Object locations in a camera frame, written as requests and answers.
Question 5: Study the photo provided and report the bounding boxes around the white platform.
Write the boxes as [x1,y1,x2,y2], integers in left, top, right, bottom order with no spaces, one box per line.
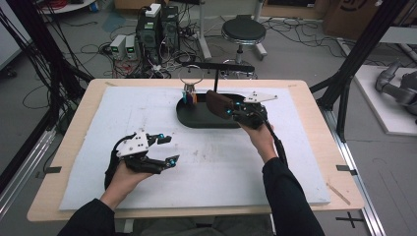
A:
[353,64,417,137]

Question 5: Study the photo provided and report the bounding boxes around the brown zipper pouch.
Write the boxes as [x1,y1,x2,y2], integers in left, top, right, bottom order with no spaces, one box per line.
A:
[205,89,235,120]

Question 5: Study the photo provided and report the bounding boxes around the person's right hand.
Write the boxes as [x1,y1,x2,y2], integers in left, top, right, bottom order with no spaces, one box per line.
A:
[239,122,280,164]

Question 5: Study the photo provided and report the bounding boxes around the black tape strip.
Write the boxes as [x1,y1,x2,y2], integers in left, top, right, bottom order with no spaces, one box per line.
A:
[43,165,63,175]
[335,164,358,177]

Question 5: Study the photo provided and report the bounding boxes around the white bench power supply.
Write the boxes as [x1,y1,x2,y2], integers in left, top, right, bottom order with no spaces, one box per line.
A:
[125,34,139,60]
[109,33,127,60]

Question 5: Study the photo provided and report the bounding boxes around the person's left hand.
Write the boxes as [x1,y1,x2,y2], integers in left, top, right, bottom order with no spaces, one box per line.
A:
[99,160,155,210]

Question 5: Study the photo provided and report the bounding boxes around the white table leg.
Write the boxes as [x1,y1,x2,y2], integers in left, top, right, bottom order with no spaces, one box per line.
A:
[196,0,213,62]

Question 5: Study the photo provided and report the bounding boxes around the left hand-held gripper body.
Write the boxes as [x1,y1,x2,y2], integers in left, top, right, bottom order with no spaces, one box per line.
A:
[112,128,165,175]

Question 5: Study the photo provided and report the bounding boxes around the hand-held gripper cable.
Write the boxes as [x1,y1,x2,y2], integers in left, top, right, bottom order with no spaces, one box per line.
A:
[103,136,132,191]
[259,111,289,166]

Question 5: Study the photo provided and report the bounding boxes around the right hand-held gripper cable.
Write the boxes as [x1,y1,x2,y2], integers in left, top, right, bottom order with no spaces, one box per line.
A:
[259,111,289,166]

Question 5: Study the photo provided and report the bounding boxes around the black frame with cables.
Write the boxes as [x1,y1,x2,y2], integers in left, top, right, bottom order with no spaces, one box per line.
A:
[0,0,94,195]

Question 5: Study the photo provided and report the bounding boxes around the white box on computer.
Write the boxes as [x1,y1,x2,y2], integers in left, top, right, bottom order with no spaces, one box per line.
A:
[145,3,162,18]

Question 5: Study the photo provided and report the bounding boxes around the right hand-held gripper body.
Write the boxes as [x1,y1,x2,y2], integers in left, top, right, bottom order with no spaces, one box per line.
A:
[231,91,279,130]

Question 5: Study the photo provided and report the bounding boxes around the black tray with hanger stand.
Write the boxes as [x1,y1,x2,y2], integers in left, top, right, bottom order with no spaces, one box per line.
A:
[175,61,264,130]

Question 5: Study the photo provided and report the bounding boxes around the cardboard box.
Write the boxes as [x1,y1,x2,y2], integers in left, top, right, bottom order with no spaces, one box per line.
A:
[323,0,387,41]

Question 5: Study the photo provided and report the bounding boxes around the black computer tower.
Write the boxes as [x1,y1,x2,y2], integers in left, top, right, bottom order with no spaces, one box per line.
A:
[160,5,181,53]
[136,13,163,65]

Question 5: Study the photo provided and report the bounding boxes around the key ring with coloured tags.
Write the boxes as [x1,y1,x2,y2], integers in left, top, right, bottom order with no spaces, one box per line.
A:
[178,64,205,106]

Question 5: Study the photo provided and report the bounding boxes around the thin wooden stick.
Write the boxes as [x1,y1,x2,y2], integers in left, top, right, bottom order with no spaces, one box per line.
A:
[326,182,352,207]

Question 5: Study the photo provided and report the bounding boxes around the black tape cross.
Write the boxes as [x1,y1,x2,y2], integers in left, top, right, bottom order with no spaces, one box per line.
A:
[334,210,366,229]

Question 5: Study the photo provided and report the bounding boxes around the left hand-held gripper cable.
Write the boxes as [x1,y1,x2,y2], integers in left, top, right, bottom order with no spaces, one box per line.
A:
[103,136,132,191]

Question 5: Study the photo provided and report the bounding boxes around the white foam mat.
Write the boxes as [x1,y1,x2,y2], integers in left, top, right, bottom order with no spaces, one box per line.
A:
[58,86,331,211]

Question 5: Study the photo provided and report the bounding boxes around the black metal frame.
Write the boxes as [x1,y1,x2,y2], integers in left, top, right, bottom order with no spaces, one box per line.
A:
[309,0,411,143]

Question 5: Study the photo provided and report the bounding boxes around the round black stool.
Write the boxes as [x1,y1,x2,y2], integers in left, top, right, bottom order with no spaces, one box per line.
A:
[220,16,268,80]

